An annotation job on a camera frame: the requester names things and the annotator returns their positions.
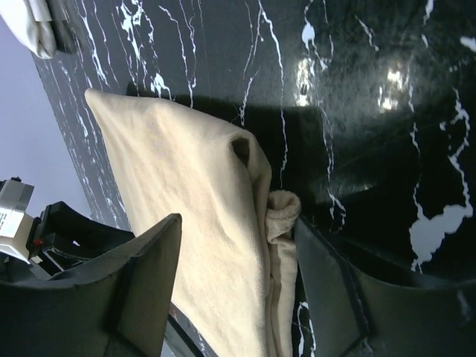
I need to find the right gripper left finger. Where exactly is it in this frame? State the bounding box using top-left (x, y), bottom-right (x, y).
top-left (1, 213), bottom-right (182, 356)

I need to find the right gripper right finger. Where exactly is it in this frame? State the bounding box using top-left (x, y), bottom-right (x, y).
top-left (294, 218), bottom-right (475, 356)

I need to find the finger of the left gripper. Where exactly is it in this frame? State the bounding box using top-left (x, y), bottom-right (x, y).
top-left (28, 202), bottom-right (134, 279)

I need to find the beige t-shirt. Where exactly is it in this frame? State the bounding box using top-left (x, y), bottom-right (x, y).
top-left (85, 89), bottom-right (301, 356)

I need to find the folded white t-shirt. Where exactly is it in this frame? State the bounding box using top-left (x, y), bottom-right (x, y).
top-left (1, 0), bottom-right (57, 60)

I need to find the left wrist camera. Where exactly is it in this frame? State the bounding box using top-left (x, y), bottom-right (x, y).
top-left (1, 178), bottom-right (34, 264)

